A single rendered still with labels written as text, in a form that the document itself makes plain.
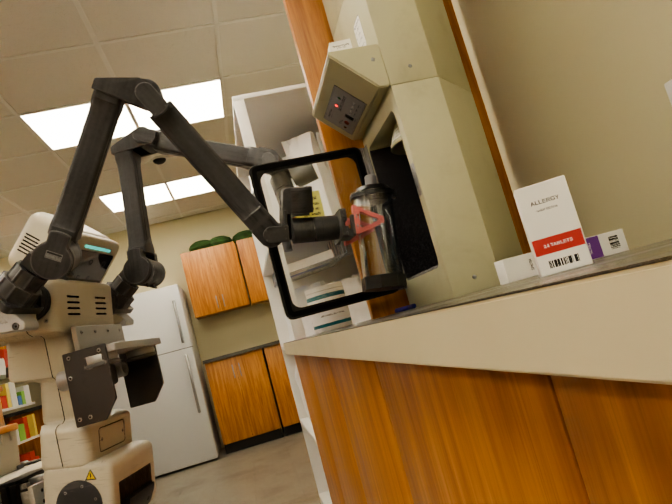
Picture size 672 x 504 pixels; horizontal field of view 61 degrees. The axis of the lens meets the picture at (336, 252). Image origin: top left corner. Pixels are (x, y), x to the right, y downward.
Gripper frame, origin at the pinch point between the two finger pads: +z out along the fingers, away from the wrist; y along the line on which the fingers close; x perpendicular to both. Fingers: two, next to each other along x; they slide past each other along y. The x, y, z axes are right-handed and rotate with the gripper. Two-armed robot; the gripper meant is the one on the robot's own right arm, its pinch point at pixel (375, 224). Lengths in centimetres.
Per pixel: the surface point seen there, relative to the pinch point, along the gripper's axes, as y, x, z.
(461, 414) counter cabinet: -79, 33, -18
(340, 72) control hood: -12.2, -31.8, -6.6
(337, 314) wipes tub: 58, 17, 0
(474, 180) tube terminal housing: -14.6, -4.7, 19.1
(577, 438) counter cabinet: -97, 33, -19
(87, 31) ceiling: 147, -138, -88
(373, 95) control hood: -11.3, -26.6, 0.4
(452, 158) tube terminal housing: -16.1, -9.4, 14.2
